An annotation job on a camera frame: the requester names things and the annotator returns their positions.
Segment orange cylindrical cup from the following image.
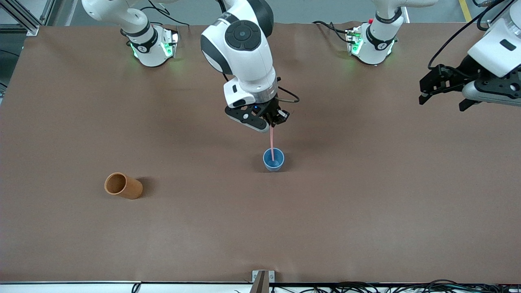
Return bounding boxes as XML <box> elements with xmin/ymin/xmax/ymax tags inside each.
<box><xmin>104</xmin><ymin>173</ymin><xmax>144</xmax><ymax>200</ymax></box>

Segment black right base cable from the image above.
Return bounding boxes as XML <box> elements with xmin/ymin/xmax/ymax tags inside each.
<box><xmin>140</xmin><ymin>0</ymin><xmax>192</xmax><ymax>35</ymax></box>

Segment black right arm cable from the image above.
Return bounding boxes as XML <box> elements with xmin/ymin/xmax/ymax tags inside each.
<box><xmin>277</xmin><ymin>85</ymin><xmax>301</xmax><ymax>103</ymax></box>

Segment brown table cover sheet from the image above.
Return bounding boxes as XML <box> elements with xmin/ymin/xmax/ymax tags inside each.
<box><xmin>0</xmin><ymin>21</ymin><xmax>521</xmax><ymax>284</ymax></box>

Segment black base cable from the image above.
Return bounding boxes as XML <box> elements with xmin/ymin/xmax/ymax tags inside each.
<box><xmin>140</xmin><ymin>0</ymin><xmax>192</xmax><ymax>35</ymax></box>
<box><xmin>312</xmin><ymin>20</ymin><xmax>355</xmax><ymax>44</ymax></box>

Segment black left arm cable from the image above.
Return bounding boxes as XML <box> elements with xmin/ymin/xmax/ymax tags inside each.
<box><xmin>427</xmin><ymin>0</ymin><xmax>513</xmax><ymax>70</ymax></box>

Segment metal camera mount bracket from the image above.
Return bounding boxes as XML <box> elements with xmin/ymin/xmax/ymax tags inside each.
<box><xmin>252</xmin><ymin>270</ymin><xmax>275</xmax><ymax>293</ymax></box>

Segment black left base cable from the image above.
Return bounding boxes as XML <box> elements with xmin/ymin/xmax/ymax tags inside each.
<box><xmin>312</xmin><ymin>20</ymin><xmax>355</xmax><ymax>44</ymax></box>

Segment blue cup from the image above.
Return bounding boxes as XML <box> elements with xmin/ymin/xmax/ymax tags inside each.
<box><xmin>263</xmin><ymin>148</ymin><xmax>285</xmax><ymax>172</ymax></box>

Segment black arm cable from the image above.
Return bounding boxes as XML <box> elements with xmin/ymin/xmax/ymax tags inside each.
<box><xmin>427</xmin><ymin>0</ymin><xmax>513</xmax><ymax>70</ymax></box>
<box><xmin>277</xmin><ymin>85</ymin><xmax>301</xmax><ymax>103</ymax></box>

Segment black cable bundle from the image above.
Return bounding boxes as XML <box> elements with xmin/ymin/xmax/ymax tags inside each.
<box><xmin>271</xmin><ymin>279</ymin><xmax>521</xmax><ymax>293</ymax></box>

